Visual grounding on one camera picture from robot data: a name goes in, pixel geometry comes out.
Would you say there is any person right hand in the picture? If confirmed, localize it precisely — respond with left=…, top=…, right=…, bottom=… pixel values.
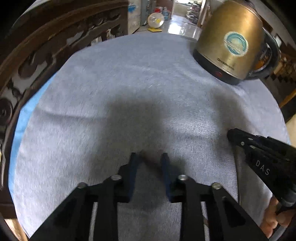
left=260, top=196, right=295, bottom=238

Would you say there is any gold electric kettle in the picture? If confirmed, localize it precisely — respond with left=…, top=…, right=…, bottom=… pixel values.
left=193, top=1, right=280, bottom=85

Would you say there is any grey tablecloth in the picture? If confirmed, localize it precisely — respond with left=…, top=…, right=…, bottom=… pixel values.
left=9, top=33, right=289, bottom=240

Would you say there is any dark carved wooden chair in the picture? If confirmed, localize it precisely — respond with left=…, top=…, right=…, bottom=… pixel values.
left=0, top=0, right=129, bottom=163

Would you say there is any white round fan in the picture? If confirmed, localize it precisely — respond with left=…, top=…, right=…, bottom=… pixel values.
left=147, top=13, right=165, bottom=33

